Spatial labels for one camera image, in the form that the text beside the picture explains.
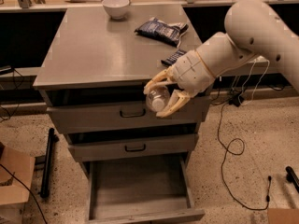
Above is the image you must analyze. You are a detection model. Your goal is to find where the large blue snack bag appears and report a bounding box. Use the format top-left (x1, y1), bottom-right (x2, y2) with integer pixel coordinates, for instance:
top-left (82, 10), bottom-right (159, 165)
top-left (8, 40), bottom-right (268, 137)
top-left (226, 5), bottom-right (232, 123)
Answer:
top-left (135, 17), bottom-right (189, 48)

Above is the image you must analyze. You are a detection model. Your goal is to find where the white ceramic bowl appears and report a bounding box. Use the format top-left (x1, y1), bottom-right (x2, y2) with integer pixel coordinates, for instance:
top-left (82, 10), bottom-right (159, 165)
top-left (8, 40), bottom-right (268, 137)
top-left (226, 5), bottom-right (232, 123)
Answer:
top-left (102, 0), bottom-right (130, 20)

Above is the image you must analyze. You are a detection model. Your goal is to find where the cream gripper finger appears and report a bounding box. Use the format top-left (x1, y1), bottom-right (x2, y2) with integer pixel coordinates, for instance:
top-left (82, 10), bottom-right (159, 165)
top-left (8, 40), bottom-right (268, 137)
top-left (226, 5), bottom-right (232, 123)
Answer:
top-left (156, 90), bottom-right (191, 118)
top-left (143, 66), bottom-right (176, 94)

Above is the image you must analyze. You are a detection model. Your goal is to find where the middle grey drawer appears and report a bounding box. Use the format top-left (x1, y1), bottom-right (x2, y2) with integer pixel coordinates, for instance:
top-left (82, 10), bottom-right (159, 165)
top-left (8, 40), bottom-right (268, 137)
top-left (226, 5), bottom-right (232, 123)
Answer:
top-left (68, 133), bottom-right (198, 162)

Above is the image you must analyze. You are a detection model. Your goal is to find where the clear plastic water bottle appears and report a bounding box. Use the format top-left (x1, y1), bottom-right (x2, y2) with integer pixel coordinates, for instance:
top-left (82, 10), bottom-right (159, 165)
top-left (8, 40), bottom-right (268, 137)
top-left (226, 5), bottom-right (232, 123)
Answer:
top-left (146, 86), bottom-right (170, 112)

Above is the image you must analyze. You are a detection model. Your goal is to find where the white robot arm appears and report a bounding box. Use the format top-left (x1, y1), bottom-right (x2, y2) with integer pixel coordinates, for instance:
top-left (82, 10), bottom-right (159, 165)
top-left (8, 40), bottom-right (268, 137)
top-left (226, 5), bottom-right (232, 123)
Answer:
top-left (144, 0), bottom-right (299, 118)

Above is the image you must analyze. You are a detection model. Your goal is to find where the cardboard box bottom right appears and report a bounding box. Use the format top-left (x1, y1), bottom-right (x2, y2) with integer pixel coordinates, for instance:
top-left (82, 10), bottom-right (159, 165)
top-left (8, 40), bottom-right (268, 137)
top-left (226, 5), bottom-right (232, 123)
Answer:
top-left (268, 208), bottom-right (299, 224)

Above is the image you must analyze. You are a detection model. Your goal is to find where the black bar right floor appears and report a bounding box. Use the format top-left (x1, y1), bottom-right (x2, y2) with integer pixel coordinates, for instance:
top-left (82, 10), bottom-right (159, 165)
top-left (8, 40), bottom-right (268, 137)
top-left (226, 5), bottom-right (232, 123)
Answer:
top-left (286, 166), bottom-right (299, 193)

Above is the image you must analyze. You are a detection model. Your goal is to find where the black tripod leg left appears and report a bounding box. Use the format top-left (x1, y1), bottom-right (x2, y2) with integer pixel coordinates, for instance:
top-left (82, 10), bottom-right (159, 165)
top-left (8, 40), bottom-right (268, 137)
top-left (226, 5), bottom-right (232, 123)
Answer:
top-left (40, 128), bottom-right (59, 198)

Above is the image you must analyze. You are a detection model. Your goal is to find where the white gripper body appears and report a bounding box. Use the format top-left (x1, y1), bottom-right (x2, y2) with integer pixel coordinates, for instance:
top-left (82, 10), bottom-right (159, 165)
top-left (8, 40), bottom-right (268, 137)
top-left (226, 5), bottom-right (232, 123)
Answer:
top-left (172, 50), bottom-right (216, 97)

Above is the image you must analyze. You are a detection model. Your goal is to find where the small blue snack packet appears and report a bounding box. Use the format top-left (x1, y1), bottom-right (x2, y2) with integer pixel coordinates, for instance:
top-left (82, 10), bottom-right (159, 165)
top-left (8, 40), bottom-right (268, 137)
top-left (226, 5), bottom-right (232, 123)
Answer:
top-left (161, 49), bottom-right (186, 67)

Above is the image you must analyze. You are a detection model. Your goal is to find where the black floor cable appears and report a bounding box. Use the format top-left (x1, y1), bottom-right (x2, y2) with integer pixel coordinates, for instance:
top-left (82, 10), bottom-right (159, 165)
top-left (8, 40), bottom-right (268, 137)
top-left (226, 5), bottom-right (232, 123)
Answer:
top-left (210, 101), bottom-right (273, 212)

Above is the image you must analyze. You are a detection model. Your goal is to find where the black cable over box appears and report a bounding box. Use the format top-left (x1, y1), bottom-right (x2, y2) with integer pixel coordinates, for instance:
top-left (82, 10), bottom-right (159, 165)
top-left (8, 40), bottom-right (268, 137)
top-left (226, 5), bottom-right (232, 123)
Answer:
top-left (0, 162), bottom-right (49, 224)

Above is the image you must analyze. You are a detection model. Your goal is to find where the grey drawer cabinet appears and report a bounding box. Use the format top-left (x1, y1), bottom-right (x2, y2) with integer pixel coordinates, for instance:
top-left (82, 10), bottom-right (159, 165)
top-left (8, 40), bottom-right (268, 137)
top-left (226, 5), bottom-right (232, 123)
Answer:
top-left (33, 4), bottom-right (221, 173)

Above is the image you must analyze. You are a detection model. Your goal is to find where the black power adapter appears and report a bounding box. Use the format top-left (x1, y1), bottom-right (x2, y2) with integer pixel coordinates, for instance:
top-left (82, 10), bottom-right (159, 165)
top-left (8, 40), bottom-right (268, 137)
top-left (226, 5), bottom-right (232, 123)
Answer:
top-left (229, 94), bottom-right (244, 107)

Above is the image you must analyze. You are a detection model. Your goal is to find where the bottom grey open drawer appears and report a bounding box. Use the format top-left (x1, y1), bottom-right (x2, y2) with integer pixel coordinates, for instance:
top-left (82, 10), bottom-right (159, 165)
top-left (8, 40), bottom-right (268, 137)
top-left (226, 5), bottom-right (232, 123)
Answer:
top-left (85, 154), bottom-right (205, 224)

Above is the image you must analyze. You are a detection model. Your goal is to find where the top grey drawer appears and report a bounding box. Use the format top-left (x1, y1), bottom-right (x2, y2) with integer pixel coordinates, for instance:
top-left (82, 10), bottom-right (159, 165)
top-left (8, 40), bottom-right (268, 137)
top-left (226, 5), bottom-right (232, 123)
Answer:
top-left (47, 97), bottom-right (210, 134)

